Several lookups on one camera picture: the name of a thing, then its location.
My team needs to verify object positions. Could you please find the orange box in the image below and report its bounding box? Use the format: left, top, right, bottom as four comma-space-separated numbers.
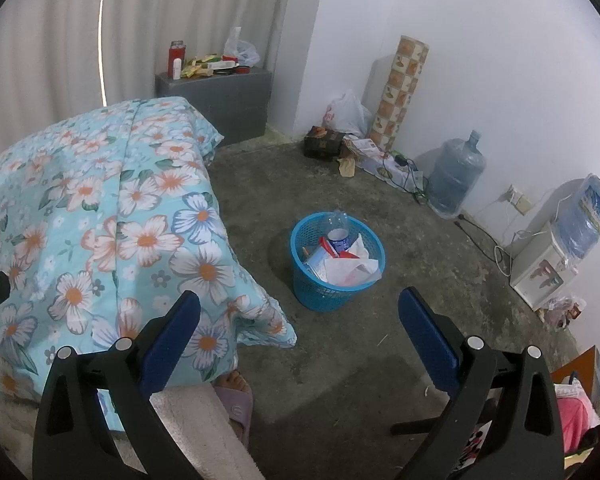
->
550, 345, 598, 386

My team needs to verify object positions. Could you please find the white wall socket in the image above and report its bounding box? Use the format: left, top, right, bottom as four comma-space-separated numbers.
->
505, 185, 535, 213

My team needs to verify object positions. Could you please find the white fluffy towel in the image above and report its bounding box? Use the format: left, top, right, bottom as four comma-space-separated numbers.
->
105, 384, 266, 480

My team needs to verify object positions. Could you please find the white water dispenser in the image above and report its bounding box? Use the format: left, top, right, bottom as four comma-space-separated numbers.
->
510, 230, 578, 308

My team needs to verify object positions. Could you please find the printed paper bag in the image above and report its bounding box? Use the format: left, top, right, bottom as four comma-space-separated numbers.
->
450, 420, 493, 476

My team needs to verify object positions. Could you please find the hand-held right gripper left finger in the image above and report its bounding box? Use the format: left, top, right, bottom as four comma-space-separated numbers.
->
32, 290, 216, 480

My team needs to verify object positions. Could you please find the pink cloth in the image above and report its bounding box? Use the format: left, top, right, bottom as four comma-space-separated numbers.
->
555, 382, 599, 453

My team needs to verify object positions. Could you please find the purple slipper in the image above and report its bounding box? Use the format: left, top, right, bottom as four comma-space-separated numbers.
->
214, 385, 253, 448

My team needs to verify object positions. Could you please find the blue dispenser water bottle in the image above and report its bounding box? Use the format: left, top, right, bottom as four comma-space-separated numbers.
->
551, 173, 600, 261

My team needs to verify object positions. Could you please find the clear plastic bottle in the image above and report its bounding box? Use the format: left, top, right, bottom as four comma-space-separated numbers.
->
327, 210, 353, 256

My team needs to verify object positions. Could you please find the small clear bag of items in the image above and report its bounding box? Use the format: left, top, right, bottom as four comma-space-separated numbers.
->
545, 295, 588, 328

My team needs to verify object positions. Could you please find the pile of yellow snack packets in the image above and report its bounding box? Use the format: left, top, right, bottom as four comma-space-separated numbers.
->
182, 54, 216, 78

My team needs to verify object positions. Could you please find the red packet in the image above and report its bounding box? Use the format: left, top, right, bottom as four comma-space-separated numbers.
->
319, 237, 362, 261

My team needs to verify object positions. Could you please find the large blue water jug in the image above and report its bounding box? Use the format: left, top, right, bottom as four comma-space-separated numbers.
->
426, 130, 487, 218

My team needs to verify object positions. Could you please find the grey cabinet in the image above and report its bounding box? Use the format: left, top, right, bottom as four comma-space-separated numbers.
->
155, 66, 273, 147

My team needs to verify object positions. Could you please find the clear plastic bag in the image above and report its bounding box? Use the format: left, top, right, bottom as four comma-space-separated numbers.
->
222, 26, 261, 67

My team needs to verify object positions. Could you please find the tile-patterned roll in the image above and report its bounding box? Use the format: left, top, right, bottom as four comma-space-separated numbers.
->
367, 35, 431, 150

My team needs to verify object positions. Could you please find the red thermos flask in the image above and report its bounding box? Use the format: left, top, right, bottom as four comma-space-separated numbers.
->
168, 40, 186, 79

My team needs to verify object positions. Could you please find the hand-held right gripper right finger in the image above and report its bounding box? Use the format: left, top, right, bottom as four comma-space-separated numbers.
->
397, 286, 566, 480

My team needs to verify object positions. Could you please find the white plastic bag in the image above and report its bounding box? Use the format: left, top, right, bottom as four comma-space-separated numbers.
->
325, 234, 382, 285
324, 89, 373, 137

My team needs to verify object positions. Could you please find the white curtain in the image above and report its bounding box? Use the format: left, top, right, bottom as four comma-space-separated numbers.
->
0, 0, 296, 151

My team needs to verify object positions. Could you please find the flat white floral box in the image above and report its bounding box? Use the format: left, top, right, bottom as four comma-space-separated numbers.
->
345, 135, 423, 186

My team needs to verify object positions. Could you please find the blue plastic basket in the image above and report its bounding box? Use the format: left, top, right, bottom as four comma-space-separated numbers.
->
290, 212, 387, 312

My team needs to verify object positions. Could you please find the dark cardboard box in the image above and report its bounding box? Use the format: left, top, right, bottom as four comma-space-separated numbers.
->
303, 126, 347, 161

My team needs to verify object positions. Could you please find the blue and white medicine box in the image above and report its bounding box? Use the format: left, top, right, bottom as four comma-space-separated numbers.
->
304, 247, 341, 281

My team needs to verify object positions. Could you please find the person's foot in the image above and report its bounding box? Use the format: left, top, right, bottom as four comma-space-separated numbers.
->
215, 369, 251, 396

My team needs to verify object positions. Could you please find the blue floral blanket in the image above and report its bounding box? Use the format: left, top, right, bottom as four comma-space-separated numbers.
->
0, 96, 298, 433

